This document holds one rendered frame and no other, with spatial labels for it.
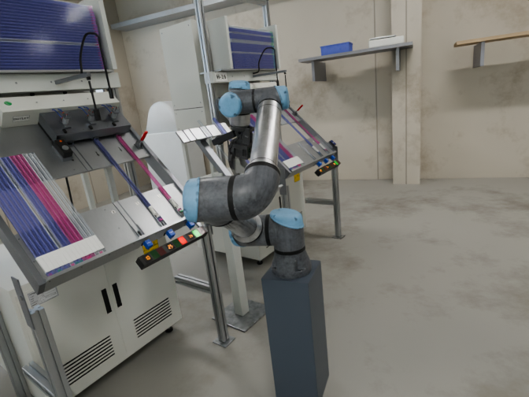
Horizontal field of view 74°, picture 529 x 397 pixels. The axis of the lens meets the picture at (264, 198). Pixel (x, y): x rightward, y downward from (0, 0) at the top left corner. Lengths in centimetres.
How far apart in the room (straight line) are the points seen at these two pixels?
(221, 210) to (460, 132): 406
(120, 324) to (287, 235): 97
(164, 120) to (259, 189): 435
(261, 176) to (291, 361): 84
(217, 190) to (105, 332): 113
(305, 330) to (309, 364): 15
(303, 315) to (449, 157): 369
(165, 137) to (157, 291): 344
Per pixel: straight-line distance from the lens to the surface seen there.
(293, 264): 127
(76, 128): 167
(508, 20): 474
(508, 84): 473
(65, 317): 171
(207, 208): 87
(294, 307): 133
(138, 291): 186
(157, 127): 521
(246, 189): 84
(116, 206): 149
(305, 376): 151
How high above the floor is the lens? 118
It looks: 16 degrees down
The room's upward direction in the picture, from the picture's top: 7 degrees counter-clockwise
